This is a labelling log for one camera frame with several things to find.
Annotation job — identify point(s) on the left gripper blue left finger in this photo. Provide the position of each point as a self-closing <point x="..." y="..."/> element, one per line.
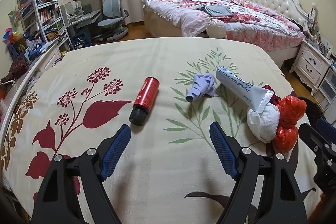
<point x="57" y="200"/>

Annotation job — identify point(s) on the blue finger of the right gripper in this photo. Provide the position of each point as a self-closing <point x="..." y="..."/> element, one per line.
<point x="313" y="139"/>
<point x="326" y="129"/>

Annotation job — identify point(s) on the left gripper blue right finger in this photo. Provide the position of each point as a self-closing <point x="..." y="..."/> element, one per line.
<point x="281" y="200"/>

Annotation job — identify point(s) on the small red plastic bag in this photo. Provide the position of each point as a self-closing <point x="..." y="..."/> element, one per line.
<point x="285" y="139"/>

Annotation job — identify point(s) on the camel milk powder sachet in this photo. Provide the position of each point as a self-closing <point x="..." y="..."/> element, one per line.
<point x="255" y="97"/>

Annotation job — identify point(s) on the red bottle with black cap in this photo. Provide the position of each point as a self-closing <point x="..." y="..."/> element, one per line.
<point x="144" y="101"/>

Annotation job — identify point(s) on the lavender paper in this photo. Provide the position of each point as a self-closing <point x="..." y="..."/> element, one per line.
<point x="203" y="85"/>

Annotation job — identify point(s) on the black trash bin with liner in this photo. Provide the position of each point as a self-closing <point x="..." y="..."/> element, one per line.
<point x="313" y="112"/>

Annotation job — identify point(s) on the translucent plastic drawer unit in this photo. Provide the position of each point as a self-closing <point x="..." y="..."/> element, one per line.
<point x="325" y="93"/>

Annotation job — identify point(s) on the white nightstand with drawers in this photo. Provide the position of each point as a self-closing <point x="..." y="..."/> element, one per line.
<point x="310" y="65"/>

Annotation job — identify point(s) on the bed with white headboard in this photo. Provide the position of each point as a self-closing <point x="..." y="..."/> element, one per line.
<point x="292" y="10"/>

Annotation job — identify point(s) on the floral tablecloth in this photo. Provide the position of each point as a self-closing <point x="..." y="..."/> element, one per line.
<point x="170" y="171"/>

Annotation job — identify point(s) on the folded grey cloth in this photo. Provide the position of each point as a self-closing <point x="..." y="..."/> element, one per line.
<point x="216" y="10"/>

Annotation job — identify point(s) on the study desk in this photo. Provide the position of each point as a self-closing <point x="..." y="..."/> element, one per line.
<point x="82" y="21"/>

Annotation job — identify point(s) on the pink floral quilt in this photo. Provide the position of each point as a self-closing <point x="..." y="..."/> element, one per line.
<point x="250" y="23"/>

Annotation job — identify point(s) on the white bookshelf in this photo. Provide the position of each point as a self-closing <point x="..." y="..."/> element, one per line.
<point x="43" y="20"/>

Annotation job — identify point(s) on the grey-blue desk chair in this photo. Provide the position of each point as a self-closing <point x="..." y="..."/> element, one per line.
<point x="113" y="26"/>

